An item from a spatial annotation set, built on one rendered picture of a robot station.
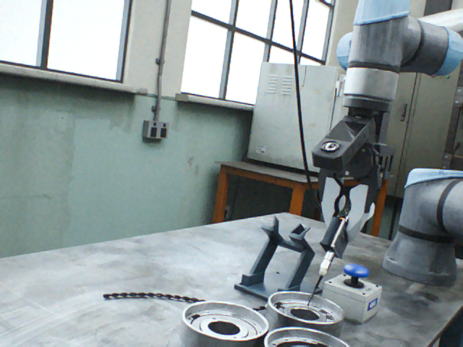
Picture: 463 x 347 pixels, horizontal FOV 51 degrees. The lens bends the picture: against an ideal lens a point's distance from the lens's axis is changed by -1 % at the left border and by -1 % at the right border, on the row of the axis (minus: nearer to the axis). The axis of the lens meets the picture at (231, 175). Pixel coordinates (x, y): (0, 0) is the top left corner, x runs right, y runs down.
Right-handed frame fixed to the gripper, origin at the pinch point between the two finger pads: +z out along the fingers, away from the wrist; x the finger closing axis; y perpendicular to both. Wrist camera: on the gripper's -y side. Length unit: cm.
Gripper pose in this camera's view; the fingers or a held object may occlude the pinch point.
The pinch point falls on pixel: (339, 231)
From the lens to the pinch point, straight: 75.7
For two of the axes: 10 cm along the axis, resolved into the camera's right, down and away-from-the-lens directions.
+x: -7.7, -1.8, 6.1
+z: -1.3, 9.8, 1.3
